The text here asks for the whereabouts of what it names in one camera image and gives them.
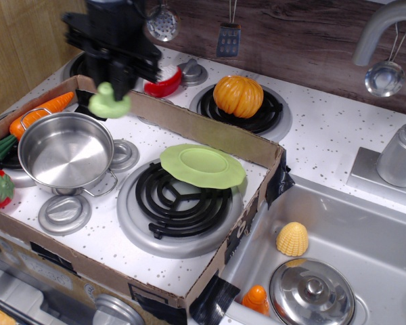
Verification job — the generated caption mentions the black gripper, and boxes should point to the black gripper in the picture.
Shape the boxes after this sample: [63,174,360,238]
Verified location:
[62,6,162,101]

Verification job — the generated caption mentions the middle silver stove knob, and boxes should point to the middle silver stove knob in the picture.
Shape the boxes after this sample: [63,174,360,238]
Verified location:
[110,139,139,173]

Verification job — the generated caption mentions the front silver stove knob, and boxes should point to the front silver stove knob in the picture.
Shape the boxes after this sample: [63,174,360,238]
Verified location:
[38,196,91,236]

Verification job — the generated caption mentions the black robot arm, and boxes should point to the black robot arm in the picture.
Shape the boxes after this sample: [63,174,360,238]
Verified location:
[62,1,162,102]

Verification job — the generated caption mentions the front right black burner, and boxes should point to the front right black burner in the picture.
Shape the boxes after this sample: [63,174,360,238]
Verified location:
[116,160,243,259]

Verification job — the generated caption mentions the silver stove knob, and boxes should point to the silver stove knob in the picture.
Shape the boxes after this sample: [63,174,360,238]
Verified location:
[110,139,139,173]
[38,196,91,236]
[178,59,208,87]

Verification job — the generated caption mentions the hanging silver ladle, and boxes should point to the hanging silver ladle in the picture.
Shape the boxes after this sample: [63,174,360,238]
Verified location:
[365,23,406,98]

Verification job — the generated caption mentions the silver oven front knob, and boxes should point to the silver oven front knob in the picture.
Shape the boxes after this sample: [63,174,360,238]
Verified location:
[92,294,145,325]

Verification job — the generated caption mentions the brown cardboard fence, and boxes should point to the brown cardboard fence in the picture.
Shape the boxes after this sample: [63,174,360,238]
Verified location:
[0,91,284,320]

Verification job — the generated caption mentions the green toy broccoli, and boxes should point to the green toy broccoli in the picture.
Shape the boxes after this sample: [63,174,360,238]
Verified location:
[88,82,131,118]

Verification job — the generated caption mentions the back left black burner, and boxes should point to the back left black burner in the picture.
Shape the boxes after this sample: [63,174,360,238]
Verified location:
[62,52,89,81]

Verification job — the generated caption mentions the silver toy faucet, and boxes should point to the silver toy faucet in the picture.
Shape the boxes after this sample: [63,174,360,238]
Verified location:
[347,1,406,206]

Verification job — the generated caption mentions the front left black burner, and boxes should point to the front left black burner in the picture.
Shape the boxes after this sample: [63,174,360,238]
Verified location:
[0,135,35,188]

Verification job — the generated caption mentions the red white toy cheese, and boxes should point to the red white toy cheese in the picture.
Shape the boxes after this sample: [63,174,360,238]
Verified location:
[143,64,182,98]

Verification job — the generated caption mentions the hanging silver spatula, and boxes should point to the hanging silver spatula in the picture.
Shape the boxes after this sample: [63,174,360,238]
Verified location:
[215,1,242,58]

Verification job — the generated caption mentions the small orange toy vegetable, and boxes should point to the small orange toy vegetable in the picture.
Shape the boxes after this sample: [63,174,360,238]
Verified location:
[241,285,269,316]

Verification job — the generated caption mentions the black burner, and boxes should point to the black burner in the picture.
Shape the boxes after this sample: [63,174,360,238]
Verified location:
[0,135,35,188]
[189,85,292,142]
[62,52,89,81]
[116,160,243,259]

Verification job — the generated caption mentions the silver toy sink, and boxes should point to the silver toy sink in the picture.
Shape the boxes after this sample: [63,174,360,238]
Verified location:
[222,177,406,324]

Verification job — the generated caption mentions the hanging silver strainer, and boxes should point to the hanging silver strainer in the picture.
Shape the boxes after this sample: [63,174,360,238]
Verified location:
[146,1,181,42]

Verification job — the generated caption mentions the green plastic plate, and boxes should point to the green plastic plate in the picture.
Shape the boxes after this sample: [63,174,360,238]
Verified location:
[160,144,246,190]

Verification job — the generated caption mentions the back right black burner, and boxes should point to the back right black burner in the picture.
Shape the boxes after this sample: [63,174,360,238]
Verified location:
[189,85,292,142]

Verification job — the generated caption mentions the orange toy pumpkin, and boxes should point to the orange toy pumpkin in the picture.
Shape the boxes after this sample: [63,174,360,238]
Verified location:
[213,75,264,118]

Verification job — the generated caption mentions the orange toy carrot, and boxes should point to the orange toy carrot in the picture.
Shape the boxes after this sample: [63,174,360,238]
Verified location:
[0,92,74,160]

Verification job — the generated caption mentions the back silver stove knob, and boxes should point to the back silver stove knob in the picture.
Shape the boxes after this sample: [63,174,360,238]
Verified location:
[178,59,208,87]

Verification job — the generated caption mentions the yellow toy corn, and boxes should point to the yellow toy corn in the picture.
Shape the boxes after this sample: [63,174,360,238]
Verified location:
[276,222,309,257]

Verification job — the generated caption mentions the stainless steel pot lid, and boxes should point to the stainless steel pot lid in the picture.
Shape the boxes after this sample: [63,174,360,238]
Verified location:
[269,258,356,324]

